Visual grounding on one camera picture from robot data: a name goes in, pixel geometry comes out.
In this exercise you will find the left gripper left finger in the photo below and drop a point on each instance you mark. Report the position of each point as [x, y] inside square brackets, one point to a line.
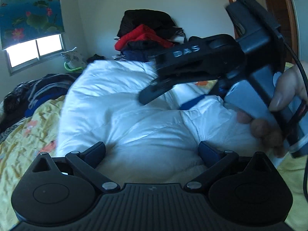
[84, 164]

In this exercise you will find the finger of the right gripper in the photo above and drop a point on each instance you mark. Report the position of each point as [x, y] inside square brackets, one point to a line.
[190, 104]

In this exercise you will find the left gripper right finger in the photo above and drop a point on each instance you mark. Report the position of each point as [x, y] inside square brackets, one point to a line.
[219, 164]

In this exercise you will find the white quilted down jacket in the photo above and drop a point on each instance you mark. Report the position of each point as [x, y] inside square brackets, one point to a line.
[155, 143]

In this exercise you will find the black clothes pile right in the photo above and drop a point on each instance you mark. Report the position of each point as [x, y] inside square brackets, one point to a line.
[160, 22]

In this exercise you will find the dark clothes pile left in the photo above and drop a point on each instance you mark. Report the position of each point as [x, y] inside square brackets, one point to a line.
[28, 96]

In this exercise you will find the person right hand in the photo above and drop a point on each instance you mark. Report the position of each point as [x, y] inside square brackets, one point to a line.
[289, 85]

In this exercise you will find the yellow patterned bedspread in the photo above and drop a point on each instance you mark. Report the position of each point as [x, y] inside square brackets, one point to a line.
[36, 134]

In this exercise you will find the red jacket on pile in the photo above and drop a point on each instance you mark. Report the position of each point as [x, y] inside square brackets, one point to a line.
[141, 33]

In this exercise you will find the green plastic chair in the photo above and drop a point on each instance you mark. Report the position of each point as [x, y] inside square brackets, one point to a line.
[72, 70]

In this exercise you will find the floral white pillow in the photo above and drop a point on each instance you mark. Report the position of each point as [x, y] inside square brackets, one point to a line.
[74, 58]

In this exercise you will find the lotus pattern roller blind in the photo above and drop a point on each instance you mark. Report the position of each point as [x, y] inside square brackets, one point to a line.
[26, 20]

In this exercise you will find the window with metal frame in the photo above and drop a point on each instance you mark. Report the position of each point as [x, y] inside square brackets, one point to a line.
[24, 55]

